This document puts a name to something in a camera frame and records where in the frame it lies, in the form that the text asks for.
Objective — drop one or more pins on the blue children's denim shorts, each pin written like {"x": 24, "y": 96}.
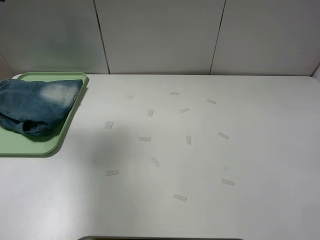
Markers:
{"x": 36, "y": 108}

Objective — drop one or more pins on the green plastic tray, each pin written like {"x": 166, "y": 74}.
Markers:
{"x": 13, "y": 144}

